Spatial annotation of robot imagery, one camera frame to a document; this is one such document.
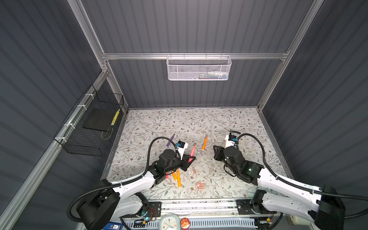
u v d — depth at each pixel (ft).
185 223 2.28
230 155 1.86
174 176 2.77
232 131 3.46
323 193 1.40
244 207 2.41
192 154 2.53
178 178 2.73
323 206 1.34
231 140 2.24
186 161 2.31
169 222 2.24
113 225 2.19
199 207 2.49
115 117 2.58
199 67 4.04
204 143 3.24
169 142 2.38
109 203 1.37
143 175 1.85
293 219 2.16
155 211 2.37
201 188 2.64
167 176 2.77
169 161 2.06
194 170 2.84
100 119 2.48
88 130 2.36
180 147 2.32
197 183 2.70
